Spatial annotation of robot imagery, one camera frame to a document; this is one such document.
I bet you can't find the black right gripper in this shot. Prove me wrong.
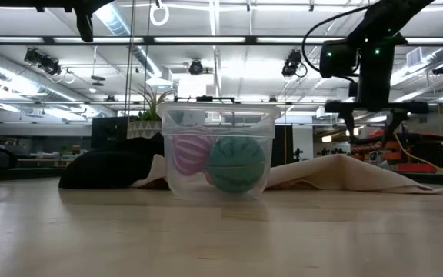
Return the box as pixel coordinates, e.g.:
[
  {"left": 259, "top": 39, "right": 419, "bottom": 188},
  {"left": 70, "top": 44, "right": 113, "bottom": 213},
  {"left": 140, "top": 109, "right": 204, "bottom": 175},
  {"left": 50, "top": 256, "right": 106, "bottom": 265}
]
[{"left": 324, "top": 36, "right": 430, "bottom": 146}]

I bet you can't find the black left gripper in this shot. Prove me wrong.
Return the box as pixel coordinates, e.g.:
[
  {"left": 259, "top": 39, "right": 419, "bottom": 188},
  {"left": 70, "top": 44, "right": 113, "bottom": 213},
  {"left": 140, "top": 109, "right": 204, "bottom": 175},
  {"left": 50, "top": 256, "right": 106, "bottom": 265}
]
[{"left": 0, "top": 0, "right": 115, "bottom": 43}]

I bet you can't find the teal round toy vegetable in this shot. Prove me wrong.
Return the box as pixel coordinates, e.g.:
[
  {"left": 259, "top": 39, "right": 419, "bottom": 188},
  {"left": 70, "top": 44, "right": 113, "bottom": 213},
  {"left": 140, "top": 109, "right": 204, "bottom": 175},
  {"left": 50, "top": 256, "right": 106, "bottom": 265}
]
[{"left": 205, "top": 135, "right": 267, "bottom": 195}]

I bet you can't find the purple striped toy onion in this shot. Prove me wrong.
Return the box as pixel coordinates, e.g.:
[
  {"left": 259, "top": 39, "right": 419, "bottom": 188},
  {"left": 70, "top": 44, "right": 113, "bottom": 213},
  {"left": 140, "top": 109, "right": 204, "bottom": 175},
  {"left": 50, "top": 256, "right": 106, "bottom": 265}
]
[{"left": 172, "top": 134, "right": 213, "bottom": 177}]

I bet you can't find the clear plastic tupperware container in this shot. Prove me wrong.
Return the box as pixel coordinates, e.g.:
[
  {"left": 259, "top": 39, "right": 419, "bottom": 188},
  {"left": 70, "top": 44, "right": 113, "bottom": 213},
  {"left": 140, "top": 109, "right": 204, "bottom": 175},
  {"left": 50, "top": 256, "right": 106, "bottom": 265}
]
[{"left": 158, "top": 102, "right": 283, "bottom": 201}]

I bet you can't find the black ceiling spotlight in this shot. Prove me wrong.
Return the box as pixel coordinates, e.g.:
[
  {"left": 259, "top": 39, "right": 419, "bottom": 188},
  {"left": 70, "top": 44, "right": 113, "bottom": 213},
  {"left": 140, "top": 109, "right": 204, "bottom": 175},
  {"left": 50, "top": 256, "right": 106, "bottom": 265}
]
[
  {"left": 188, "top": 58, "right": 205, "bottom": 77},
  {"left": 281, "top": 48, "right": 308, "bottom": 79},
  {"left": 24, "top": 48, "right": 63, "bottom": 77}
]

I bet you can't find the shelf with orange bins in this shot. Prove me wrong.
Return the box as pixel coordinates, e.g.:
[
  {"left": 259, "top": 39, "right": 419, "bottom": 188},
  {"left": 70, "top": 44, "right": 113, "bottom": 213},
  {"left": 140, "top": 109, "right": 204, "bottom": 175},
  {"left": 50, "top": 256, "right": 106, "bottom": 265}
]
[{"left": 350, "top": 129, "right": 443, "bottom": 174}]

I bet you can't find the beige cloth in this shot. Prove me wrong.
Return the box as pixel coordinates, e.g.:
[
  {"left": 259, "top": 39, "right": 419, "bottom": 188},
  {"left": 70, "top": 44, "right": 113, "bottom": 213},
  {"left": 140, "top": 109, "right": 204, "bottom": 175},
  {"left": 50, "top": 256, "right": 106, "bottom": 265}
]
[{"left": 131, "top": 153, "right": 443, "bottom": 195}]

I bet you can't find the white ceiling air vent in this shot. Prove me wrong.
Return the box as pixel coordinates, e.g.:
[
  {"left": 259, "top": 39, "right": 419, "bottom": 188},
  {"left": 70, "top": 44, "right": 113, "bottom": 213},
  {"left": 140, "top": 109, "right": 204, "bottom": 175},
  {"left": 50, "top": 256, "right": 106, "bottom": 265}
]
[{"left": 405, "top": 45, "right": 435, "bottom": 68}]

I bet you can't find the black panel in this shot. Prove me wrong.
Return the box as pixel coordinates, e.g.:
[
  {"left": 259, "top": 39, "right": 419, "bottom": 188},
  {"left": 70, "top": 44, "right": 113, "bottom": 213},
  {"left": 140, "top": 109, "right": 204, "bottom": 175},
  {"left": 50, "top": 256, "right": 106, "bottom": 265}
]
[{"left": 274, "top": 124, "right": 295, "bottom": 165}]

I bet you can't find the black overhead rig beam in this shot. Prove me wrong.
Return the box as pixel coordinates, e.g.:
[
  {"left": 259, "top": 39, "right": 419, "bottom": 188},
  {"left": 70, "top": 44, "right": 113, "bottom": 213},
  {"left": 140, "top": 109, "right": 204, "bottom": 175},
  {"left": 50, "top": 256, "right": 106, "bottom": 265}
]
[{"left": 0, "top": 35, "right": 443, "bottom": 47}]

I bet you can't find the black cabinet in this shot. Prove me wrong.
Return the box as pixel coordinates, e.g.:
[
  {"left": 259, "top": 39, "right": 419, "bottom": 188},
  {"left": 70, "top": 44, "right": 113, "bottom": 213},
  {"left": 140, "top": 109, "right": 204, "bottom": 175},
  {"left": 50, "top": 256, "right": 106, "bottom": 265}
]
[{"left": 90, "top": 116, "right": 138, "bottom": 150}]

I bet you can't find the background workbench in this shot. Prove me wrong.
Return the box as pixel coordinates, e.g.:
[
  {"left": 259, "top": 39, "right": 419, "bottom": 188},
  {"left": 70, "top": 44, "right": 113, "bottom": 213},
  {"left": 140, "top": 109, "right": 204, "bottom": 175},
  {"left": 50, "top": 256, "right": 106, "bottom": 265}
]
[{"left": 13, "top": 144, "right": 75, "bottom": 169}]

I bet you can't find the green plant in patterned pot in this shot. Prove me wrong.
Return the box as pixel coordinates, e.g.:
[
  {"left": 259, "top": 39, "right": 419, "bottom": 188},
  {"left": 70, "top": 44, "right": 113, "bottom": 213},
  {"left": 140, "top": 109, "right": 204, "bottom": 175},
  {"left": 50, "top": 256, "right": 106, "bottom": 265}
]
[{"left": 127, "top": 84, "right": 176, "bottom": 140}]

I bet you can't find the black cloth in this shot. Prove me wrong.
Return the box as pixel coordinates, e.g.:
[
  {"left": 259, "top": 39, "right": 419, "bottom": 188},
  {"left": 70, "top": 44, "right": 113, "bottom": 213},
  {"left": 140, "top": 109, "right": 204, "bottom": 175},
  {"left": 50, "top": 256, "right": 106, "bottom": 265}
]
[{"left": 58, "top": 136, "right": 167, "bottom": 190}]

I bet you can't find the yellow hanging cable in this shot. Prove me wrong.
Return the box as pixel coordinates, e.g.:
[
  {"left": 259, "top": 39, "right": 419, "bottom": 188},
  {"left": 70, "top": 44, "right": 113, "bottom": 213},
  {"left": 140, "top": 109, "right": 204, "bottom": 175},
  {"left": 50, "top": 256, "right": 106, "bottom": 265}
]
[{"left": 393, "top": 132, "right": 443, "bottom": 175}]

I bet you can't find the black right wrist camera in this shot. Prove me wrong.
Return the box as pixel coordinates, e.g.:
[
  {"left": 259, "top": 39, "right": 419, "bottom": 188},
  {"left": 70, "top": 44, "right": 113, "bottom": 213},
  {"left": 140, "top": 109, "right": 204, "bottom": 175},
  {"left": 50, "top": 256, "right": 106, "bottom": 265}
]
[{"left": 319, "top": 38, "right": 362, "bottom": 79}]

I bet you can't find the long black horizontal rail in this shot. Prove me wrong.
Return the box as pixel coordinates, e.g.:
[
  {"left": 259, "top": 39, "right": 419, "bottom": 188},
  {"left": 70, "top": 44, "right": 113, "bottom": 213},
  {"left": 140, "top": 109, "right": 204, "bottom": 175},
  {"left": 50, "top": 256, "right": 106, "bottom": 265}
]
[{"left": 0, "top": 98, "right": 443, "bottom": 107}]

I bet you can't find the black camera cable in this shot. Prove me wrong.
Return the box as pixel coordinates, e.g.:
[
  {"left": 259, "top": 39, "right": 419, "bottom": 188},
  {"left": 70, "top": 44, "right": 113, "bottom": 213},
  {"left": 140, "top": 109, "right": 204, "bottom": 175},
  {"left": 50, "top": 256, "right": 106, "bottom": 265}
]
[{"left": 301, "top": 3, "right": 373, "bottom": 84}]

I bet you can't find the white cable ring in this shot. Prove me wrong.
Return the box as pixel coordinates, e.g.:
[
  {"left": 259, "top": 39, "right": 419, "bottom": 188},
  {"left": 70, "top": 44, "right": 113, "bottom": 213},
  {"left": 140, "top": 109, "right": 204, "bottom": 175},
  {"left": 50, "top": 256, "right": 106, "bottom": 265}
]
[{"left": 149, "top": 0, "right": 170, "bottom": 27}]

